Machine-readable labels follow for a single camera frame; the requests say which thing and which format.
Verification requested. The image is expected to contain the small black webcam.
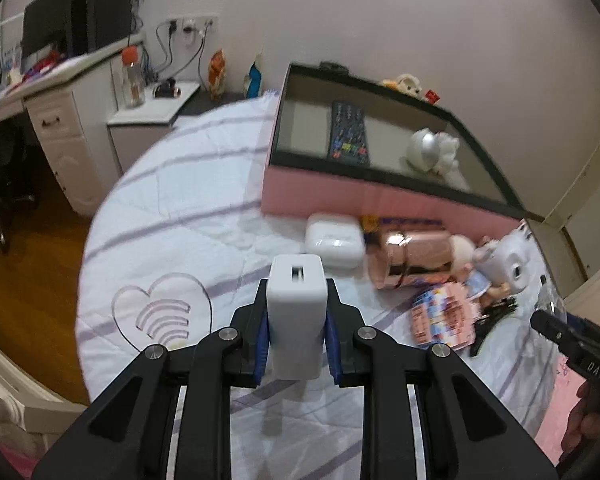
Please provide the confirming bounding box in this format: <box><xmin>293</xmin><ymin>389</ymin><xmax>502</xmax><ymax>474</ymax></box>
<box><xmin>152</xmin><ymin>78</ymin><xmax>181</xmax><ymax>101</ymax></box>

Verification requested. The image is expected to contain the orange snack bag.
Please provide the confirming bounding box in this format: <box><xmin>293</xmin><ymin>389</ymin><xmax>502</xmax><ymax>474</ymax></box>
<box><xmin>208</xmin><ymin>50</ymin><xmax>228</xmax><ymax>101</ymax></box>

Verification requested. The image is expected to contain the black computer tower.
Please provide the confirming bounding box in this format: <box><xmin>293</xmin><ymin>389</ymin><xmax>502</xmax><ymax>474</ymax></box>
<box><xmin>72</xmin><ymin>0</ymin><xmax>133</xmax><ymax>56</ymax></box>

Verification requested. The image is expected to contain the clear bottle with red cap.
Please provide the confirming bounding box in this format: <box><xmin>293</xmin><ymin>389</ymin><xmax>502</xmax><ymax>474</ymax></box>
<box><xmin>121</xmin><ymin>46</ymin><xmax>146</xmax><ymax>109</ymax></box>

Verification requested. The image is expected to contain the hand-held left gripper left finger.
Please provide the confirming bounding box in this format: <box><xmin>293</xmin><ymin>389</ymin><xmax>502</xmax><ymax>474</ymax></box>
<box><xmin>30</xmin><ymin>279</ymin><xmax>273</xmax><ymax>480</ymax></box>

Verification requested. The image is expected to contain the person's right hand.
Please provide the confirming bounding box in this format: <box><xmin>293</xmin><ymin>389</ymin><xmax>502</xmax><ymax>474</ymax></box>
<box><xmin>560</xmin><ymin>379</ymin><xmax>600</xmax><ymax>463</ymax></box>

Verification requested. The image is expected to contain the white wall outlet strip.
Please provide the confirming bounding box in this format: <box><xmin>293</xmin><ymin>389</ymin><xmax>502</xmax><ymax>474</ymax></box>
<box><xmin>167</xmin><ymin>12</ymin><xmax>220</xmax><ymax>46</ymax></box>

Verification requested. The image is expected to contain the printed bed sheet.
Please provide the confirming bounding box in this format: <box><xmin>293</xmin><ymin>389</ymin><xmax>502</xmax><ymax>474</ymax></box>
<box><xmin>532</xmin><ymin>345</ymin><xmax>588</xmax><ymax>466</ymax></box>

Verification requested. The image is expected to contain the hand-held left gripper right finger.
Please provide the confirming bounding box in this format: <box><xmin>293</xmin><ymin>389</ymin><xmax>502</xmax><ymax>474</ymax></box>
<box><xmin>324</xmin><ymin>278</ymin><xmax>559</xmax><ymax>480</ymax></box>

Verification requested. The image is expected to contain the doll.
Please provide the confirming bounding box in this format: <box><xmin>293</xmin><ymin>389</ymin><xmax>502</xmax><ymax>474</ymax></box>
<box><xmin>450</xmin><ymin>234</ymin><xmax>506</xmax><ymax>308</ymax></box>

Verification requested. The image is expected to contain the clear plastic item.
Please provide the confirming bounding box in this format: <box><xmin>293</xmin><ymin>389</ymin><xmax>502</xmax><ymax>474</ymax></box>
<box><xmin>539</xmin><ymin>274</ymin><xmax>566</xmax><ymax>318</ymax></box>

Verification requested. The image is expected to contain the black monitor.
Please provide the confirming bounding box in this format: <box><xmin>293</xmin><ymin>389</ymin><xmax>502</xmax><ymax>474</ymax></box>
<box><xmin>20</xmin><ymin>0</ymin><xmax>76</xmax><ymax>61</ymax></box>

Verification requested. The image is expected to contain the blue and white bag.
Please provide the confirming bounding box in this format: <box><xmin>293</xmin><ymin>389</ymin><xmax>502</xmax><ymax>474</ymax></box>
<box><xmin>243</xmin><ymin>55</ymin><xmax>263</xmax><ymax>100</ymax></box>

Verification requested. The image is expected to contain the black hair clip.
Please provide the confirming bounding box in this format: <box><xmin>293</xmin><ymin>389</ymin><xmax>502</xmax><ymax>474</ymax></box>
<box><xmin>470</xmin><ymin>297</ymin><xmax>518</xmax><ymax>358</ymax></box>

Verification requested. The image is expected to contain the white nightstand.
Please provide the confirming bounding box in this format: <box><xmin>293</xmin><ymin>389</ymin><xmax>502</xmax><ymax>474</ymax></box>
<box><xmin>106</xmin><ymin>81</ymin><xmax>201</xmax><ymax>176</ymax></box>

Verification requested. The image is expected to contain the white animal figurine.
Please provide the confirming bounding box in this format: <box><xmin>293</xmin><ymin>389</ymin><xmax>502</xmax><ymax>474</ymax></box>
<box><xmin>485</xmin><ymin>222</ymin><xmax>533</xmax><ymax>298</ymax></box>

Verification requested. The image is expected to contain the white charger block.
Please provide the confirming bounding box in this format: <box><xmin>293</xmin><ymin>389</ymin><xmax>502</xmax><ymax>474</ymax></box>
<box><xmin>266</xmin><ymin>254</ymin><xmax>329</xmax><ymax>381</ymax></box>

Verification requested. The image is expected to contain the white earbuds case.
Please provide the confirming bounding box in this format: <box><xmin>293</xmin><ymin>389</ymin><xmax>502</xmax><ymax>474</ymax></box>
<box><xmin>305</xmin><ymin>213</ymin><xmax>367</xmax><ymax>271</ymax></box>

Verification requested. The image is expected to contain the rose gold metal cylinder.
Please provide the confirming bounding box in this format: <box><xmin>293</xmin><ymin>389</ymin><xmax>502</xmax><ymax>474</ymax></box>
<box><xmin>367</xmin><ymin>227</ymin><xmax>456</xmax><ymax>291</ymax></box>

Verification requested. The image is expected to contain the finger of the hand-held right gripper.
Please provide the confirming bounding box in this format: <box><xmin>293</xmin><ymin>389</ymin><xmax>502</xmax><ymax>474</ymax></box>
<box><xmin>530</xmin><ymin>310</ymin><xmax>588</xmax><ymax>361</ymax></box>

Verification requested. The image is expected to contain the pink box with dark rim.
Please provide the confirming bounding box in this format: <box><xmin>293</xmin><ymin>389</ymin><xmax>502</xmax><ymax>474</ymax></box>
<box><xmin>261</xmin><ymin>61</ymin><xmax>536</xmax><ymax>241</ymax></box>

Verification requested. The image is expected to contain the white desk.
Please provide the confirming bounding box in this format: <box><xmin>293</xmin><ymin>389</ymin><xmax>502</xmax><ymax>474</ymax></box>
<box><xmin>0</xmin><ymin>40</ymin><xmax>146</xmax><ymax>216</ymax></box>

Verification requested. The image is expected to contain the pile of books and papers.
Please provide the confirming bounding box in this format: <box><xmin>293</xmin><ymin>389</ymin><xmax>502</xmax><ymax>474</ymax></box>
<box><xmin>17</xmin><ymin>50</ymin><xmax>63</xmax><ymax>83</ymax></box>

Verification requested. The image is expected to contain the white bed frame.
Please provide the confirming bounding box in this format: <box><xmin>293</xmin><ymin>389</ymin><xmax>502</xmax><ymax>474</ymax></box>
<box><xmin>0</xmin><ymin>332</ymin><xmax>88</xmax><ymax>441</ymax></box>

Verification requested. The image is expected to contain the cream plush toy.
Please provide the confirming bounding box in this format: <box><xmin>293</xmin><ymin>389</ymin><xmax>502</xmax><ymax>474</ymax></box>
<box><xmin>382</xmin><ymin>74</ymin><xmax>423</xmax><ymax>98</ymax></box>

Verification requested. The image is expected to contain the white astronaut figure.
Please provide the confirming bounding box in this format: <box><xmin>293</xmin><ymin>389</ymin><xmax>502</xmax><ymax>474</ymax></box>
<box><xmin>407</xmin><ymin>127</ymin><xmax>463</xmax><ymax>176</ymax></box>

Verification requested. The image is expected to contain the black cable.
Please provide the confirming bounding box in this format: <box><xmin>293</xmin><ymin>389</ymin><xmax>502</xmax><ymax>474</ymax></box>
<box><xmin>181</xmin><ymin>25</ymin><xmax>209</xmax><ymax>82</ymax></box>
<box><xmin>154</xmin><ymin>20</ymin><xmax>177</xmax><ymax>70</ymax></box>

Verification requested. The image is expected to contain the black remote control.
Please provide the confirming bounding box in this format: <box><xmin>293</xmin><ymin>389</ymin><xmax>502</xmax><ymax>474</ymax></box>
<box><xmin>326</xmin><ymin>100</ymin><xmax>371</xmax><ymax>166</ymax></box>

